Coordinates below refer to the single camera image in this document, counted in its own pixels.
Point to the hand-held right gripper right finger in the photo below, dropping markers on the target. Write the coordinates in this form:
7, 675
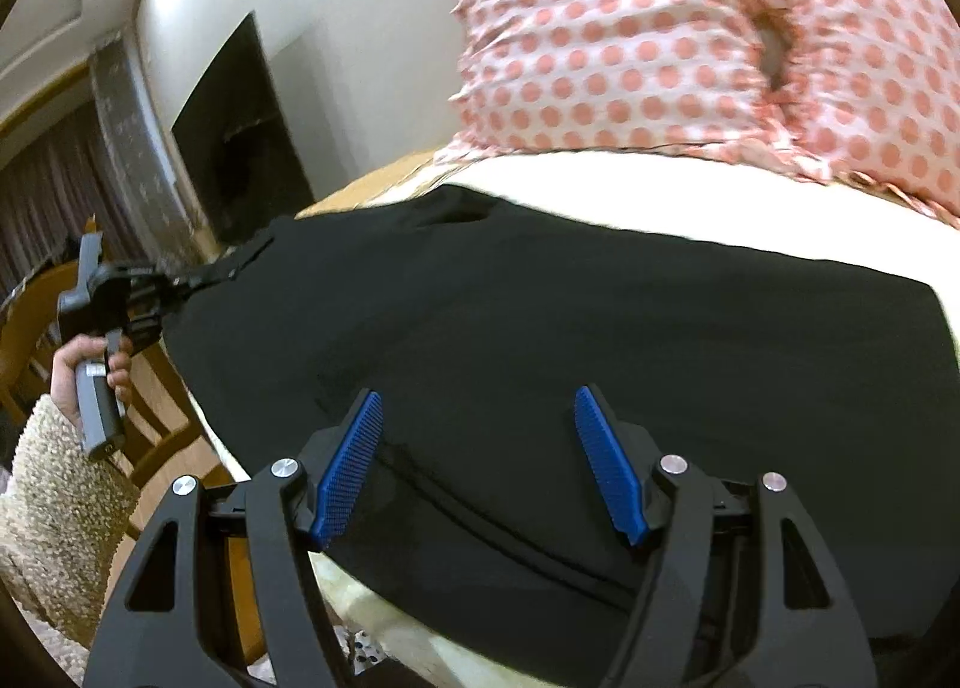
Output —
611, 467

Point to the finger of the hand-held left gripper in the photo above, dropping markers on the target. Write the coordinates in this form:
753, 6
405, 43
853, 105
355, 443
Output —
225, 266

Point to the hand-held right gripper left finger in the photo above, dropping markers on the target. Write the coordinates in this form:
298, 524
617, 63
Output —
346, 467

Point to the black pants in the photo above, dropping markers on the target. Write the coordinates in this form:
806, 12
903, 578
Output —
562, 328

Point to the person's left forearm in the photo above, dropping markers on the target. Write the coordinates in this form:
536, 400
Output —
56, 508

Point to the wooden chair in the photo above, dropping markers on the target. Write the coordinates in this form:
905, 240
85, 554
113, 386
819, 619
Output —
112, 418

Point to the black television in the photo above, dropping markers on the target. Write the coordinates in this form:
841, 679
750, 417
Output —
244, 133

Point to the dark curtain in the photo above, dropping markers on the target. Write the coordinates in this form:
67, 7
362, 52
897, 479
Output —
67, 185

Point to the white bed sheet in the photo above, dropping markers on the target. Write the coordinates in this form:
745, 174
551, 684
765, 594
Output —
675, 196

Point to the pink dotted pillow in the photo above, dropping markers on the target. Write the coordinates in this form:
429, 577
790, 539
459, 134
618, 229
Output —
862, 57
600, 35

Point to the wooden bed frame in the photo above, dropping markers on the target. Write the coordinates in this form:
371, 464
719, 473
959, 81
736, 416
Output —
367, 185

